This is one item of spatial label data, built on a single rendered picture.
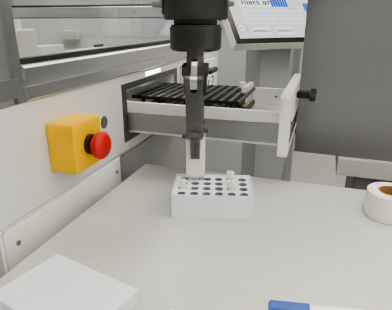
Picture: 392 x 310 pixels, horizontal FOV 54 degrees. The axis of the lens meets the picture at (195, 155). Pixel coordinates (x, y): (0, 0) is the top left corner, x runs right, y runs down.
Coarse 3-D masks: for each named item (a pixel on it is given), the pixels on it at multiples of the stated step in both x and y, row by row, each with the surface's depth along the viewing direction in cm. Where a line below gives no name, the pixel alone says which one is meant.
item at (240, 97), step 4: (252, 88) 85; (240, 92) 80; (248, 92) 80; (236, 96) 76; (240, 96) 76; (244, 96) 76; (248, 96) 79; (232, 100) 72; (236, 100) 73; (240, 100) 72; (232, 104) 72; (236, 104) 71
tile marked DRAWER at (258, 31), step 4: (252, 28) 150; (256, 28) 150; (260, 28) 151; (264, 28) 152; (268, 28) 153; (256, 32) 150; (260, 32) 150; (264, 32) 151; (268, 32) 152; (272, 32) 152
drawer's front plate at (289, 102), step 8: (296, 80) 78; (288, 88) 69; (296, 88) 71; (288, 96) 63; (296, 96) 74; (288, 104) 63; (296, 104) 77; (280, 112) 64; (288, 112) 63; (280, 120) 64; (288, 120) 64; (280, 128) 65; (288, 128) 64; (280, 136) 65; (288, 136) 65; (280, 144) 65; (288, 144) 66; (280, 152) 66; (288, 152) 68
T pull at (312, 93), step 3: (300, 90) 76; (303, 90) 76; (306, 90) 76; (312, 90) 76; (315, 90) 76; (297, 93) 75; (300, 93) 74; (303, 93) 74; (306, 93) 74; (309, 93) 74; (312, 93) 72; (315, 93) 73; (297, 96) 75; (300, 96) 75; (303, 96) 74; (306, 96) 74; (309, 96) 72; (312, 96) 72; (315, 96) 72; (309, 99) 72; (312, 99) 72; (315, 99) 72
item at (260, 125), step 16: (128, 96) 83; (256, 96) 90; (272, 96) 89; (128, 112) 75; (144, 112) 74; (160, 112) 73; (176, 112) 72; (208, 112) 70; (224, 112) 69; (240, 112) 68; (256, 112) 67; (272, 112) 66; (144, 128) 75; (160, 128) 73; (176, 128) 72; (208, 128) 70; (224, 128) 69; (240, 128) 68; (256, 128) 68; (272, 128) 67; (272, 144) 68
